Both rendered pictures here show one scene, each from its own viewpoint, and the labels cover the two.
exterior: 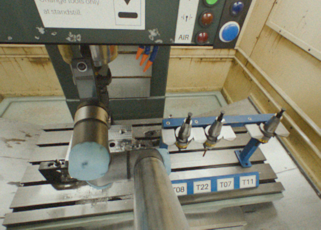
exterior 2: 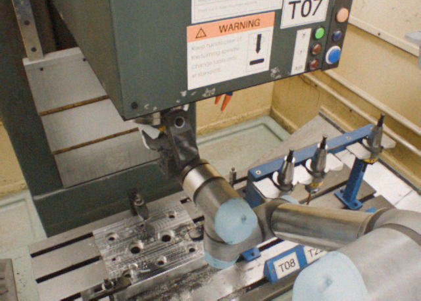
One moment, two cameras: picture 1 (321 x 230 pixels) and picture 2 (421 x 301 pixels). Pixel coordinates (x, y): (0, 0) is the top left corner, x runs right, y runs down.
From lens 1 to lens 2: 46 cm
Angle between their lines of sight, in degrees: 14
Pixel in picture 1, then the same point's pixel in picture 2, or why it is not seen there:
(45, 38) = (184, 99)
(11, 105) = not seen: outside the picture
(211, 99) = (260, 131)
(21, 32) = (166, 100)
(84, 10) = (223, 67)
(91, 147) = (239, 202)
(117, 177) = (252, 240)
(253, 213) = not seen: hidden behind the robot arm
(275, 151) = (381, 178)
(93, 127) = (223, 185)
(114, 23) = (245, 71)
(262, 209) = not seen: hidden behind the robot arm
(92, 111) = (209, 169)
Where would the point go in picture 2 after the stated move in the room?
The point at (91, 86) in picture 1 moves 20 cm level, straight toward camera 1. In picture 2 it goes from (191, 142) to (270, 196)
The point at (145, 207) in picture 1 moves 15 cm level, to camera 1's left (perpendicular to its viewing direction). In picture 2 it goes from (331, 219) to (244, 240)
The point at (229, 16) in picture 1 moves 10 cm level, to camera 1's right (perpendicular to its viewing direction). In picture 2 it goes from (331, 43) to (375, 39)
